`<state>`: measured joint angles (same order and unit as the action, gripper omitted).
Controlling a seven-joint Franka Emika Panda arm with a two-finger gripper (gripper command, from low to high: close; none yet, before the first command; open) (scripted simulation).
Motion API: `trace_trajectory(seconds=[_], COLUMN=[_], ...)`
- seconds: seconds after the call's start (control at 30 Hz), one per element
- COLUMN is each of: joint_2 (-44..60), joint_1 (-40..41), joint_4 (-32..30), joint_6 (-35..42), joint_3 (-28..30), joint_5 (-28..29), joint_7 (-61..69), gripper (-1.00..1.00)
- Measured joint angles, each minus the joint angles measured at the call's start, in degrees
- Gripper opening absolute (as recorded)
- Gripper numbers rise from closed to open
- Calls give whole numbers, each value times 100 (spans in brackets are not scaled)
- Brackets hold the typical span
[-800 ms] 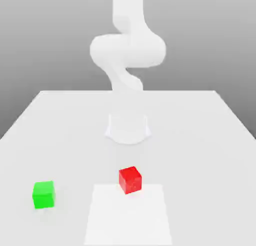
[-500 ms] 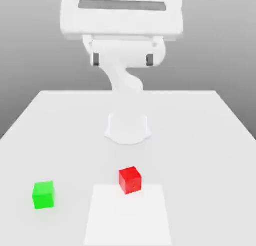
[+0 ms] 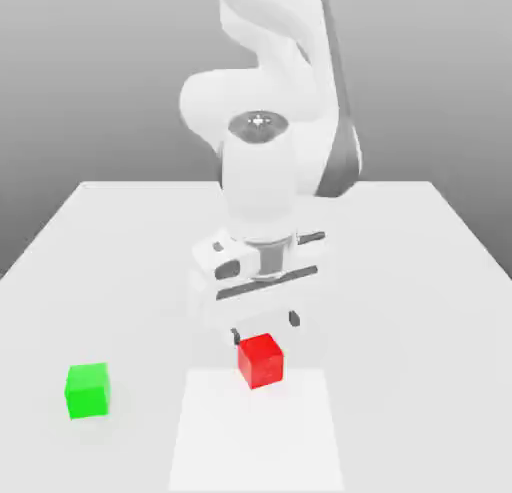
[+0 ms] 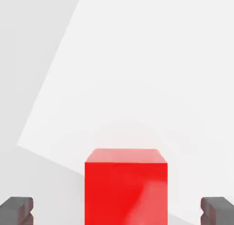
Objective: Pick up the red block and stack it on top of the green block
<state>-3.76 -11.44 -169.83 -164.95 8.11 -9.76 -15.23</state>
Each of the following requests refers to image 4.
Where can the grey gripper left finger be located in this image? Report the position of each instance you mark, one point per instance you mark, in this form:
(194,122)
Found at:
(16,211)

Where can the small red cube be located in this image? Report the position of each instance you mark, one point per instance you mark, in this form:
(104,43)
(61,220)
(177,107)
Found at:
(126,188)

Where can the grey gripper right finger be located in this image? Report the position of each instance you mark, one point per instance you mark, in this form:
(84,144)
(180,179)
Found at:
(218,211)

